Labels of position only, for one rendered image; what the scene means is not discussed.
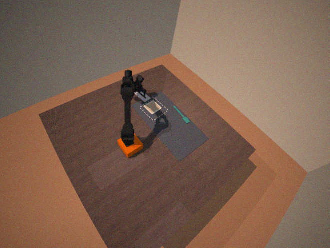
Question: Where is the grey flat mat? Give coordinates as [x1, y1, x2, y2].
[131, 91, 209, 161]

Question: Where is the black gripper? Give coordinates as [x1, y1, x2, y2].
[133, 75, 144, 87]

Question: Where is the cream square tile with dark square mark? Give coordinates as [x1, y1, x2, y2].
[143, 100, 162, 115]

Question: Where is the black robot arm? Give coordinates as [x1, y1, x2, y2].
[120, 70, 143, 148]

